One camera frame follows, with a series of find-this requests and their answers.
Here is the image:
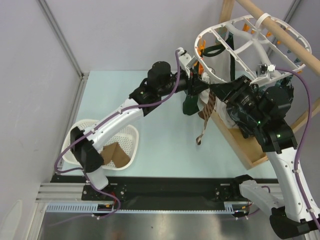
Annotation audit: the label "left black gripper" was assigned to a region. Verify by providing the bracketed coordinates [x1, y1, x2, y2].
[158, 66, 209, 99]

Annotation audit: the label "brown striped sock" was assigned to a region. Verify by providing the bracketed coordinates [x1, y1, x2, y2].
[196, 90, 216, 146]

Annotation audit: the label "white round clip hanger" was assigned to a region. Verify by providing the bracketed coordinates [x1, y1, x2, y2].
[194, 15, 306, 86]

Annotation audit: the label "brown socks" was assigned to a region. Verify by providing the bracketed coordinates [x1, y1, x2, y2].
[100, 142, 131, 168]

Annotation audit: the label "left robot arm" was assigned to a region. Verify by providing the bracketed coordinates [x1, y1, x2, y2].
[70, 61, 208, 200]

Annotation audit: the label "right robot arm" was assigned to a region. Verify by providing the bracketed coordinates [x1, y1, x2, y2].
[209, 75, 320, 239]

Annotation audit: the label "orange clothespin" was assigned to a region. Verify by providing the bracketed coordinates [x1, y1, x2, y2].
[195, 62, 204, 75]

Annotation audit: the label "dark green sleeve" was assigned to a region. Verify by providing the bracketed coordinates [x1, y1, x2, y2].
[182, 95, 200, 116]

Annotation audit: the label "white printed t-shirt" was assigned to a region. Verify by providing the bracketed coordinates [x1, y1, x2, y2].
[199, 49, 232, 128]

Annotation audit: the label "dark patterned garment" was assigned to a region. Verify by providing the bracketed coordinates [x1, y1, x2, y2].
[226, 76, 294, 138]

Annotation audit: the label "wooden rod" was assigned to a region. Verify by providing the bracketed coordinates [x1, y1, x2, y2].
[237, 0, 320, 77]

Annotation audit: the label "white perforated laundry basket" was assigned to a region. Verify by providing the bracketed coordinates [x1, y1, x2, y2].
[61, 119, 139, 171]

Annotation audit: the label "aluminium corner profile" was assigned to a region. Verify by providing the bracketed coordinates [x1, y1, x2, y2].
[36, 0, 90, 81]

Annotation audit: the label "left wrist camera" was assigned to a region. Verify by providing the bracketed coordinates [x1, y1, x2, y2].
[176, 47, 198, 76]

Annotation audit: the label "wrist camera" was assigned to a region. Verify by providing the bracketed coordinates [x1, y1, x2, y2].
[176, 47, 198, 76]
[250, 64, 276, 87]

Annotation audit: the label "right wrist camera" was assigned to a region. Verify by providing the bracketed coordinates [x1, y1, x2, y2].
[250, 64, 276, 87]

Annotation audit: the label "wooden rack frame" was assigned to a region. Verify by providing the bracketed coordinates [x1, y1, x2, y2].
[203, 0, 320, 170]

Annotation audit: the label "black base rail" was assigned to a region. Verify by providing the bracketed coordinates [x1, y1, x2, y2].
[51, 174, 251, 212]

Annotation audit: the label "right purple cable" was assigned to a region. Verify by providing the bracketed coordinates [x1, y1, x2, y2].
[274, 67, 320, 231]

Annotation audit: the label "purple cable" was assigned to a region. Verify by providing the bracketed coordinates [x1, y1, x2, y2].
[47, 49, 181, 227]
[274, 67, 320, 231]

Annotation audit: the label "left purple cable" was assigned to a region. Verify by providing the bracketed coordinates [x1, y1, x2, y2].
[47, 49, 181, 227]

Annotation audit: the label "white cable duct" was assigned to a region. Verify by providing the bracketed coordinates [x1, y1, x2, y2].
[45, 202, 246, 215]

